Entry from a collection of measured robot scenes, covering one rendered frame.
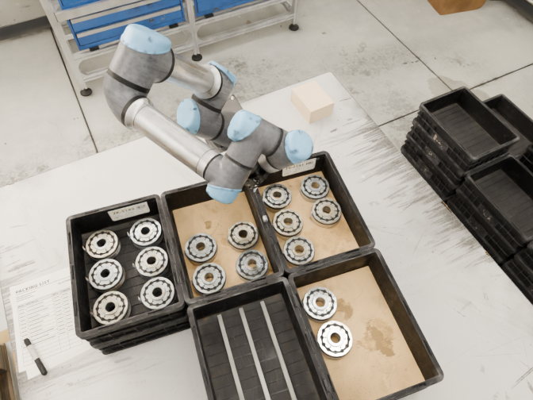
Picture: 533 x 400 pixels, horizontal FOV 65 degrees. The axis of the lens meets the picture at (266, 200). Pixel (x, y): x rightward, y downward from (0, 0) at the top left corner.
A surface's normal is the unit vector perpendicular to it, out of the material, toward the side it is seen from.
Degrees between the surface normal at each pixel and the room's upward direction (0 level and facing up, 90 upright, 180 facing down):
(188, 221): 0
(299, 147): 37
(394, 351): 0
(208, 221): 0
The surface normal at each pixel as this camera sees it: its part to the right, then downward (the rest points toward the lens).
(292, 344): 0.01, -0.54
